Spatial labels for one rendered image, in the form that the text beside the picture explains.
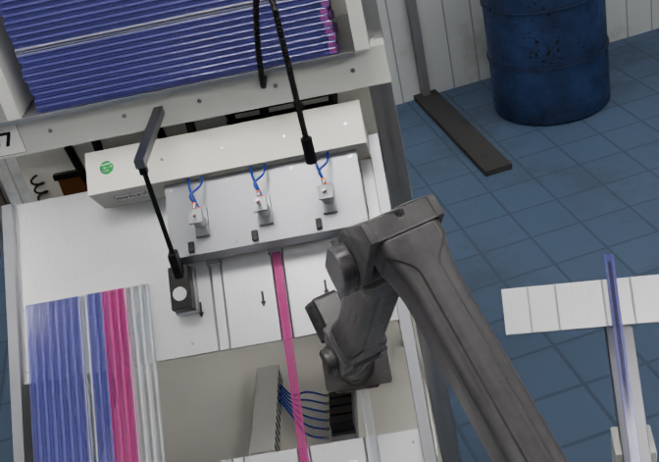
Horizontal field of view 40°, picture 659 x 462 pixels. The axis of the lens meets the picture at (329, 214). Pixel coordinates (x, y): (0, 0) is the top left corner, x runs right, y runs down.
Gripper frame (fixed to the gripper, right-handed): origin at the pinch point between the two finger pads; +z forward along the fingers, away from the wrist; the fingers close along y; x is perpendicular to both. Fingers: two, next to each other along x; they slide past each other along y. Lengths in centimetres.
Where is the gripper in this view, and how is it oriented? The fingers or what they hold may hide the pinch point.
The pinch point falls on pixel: (361, 373)
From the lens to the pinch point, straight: 151.6
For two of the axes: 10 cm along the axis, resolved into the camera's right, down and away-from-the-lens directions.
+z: 1.2, 2.8, 9.5
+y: -9.8, 1.8, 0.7
